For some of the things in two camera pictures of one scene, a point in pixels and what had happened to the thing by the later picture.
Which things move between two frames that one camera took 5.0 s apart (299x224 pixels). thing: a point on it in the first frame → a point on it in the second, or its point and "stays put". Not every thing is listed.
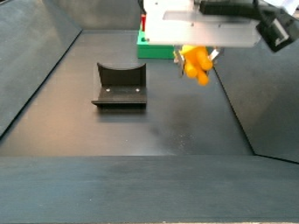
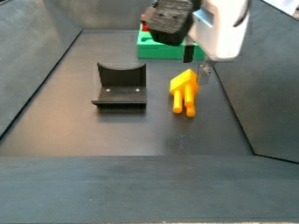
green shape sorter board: x=152 y=51 stays put
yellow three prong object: x=198 y=62 → x=184 y=87
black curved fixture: x=123 y=87 stays put
